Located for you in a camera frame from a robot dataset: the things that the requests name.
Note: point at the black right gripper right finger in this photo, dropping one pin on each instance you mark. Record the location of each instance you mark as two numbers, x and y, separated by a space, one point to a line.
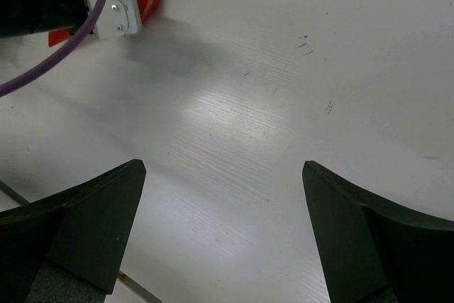
373 249

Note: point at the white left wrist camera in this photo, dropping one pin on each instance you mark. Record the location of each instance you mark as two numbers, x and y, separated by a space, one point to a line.
113 18

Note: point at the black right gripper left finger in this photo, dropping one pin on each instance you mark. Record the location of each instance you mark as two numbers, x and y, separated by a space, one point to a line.
69 247

